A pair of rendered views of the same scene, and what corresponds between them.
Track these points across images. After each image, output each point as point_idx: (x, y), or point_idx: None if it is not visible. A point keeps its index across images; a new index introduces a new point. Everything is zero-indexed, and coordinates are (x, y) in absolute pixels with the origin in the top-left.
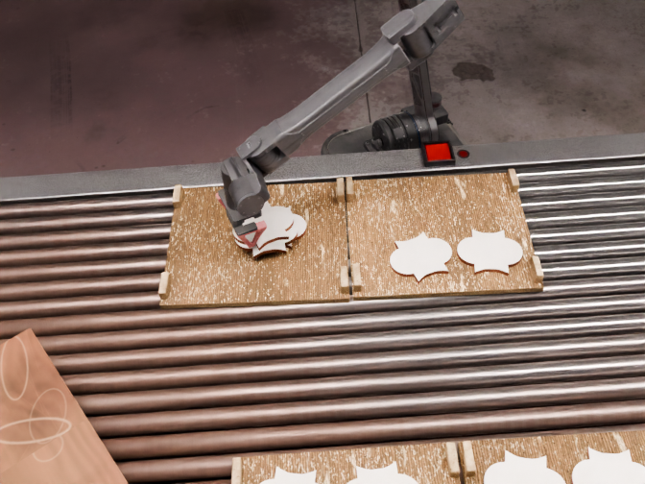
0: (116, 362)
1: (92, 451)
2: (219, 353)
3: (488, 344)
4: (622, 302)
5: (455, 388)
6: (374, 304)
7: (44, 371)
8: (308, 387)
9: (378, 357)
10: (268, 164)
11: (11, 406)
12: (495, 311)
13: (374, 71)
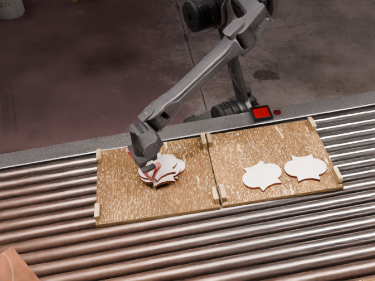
0: (70, 265)
1: None
2: (139, 252)
3: None
4: None
5: (298, 256)
6: (236, 209)
7: (24, 273)
8: (201, 266)
9: (245, 242)
10: (159, 124)
11: None
12: (316, 204)
13: (221, 58)
